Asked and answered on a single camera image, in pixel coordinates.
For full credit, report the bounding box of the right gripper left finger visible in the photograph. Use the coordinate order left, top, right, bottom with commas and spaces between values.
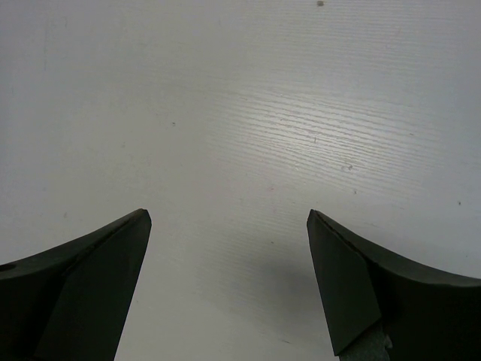
1, 209, 151, 360

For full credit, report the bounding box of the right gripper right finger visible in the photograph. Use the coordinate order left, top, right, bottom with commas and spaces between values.
307, 210, 480, 360

